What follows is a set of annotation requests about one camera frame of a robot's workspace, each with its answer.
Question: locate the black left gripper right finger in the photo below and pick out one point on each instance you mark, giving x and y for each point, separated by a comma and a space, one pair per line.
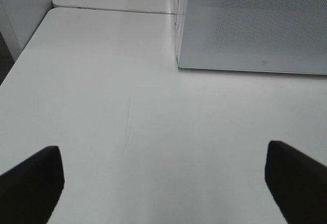
297, 183

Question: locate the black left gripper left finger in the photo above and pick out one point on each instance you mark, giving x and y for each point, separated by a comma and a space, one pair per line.
31, 190

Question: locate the white microwave door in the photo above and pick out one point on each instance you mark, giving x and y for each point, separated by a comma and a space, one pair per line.
255, 25

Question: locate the white microwave oven body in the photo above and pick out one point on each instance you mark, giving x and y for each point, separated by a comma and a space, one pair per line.
181, 17

